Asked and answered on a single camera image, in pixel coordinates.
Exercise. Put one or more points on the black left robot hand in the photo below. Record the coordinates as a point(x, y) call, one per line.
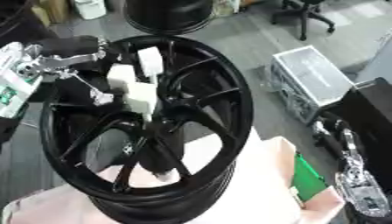
point(71, 45)

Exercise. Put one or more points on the grey equipment case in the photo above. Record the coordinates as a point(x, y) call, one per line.
point(311, 78)

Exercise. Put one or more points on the black spoked wheel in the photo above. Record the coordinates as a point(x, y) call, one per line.
point(232, 96)

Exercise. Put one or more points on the black cabinet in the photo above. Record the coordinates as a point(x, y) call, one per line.
point(372, 122)

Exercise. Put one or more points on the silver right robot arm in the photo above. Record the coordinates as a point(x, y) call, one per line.
point(360, 186)

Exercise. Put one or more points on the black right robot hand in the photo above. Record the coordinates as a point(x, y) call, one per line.
point(331, 140)

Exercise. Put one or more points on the black office chair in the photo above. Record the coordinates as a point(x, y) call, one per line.
point(305, 14)

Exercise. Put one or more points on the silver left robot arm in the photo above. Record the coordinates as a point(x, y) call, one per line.
point(13, 87)

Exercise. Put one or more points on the black round tyre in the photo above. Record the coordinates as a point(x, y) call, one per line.
point(168, 14)

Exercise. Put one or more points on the white container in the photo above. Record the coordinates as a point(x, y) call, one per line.
point(90, 8)

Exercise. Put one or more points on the brown cardboard box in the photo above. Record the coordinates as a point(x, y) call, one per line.
point(51, 11)

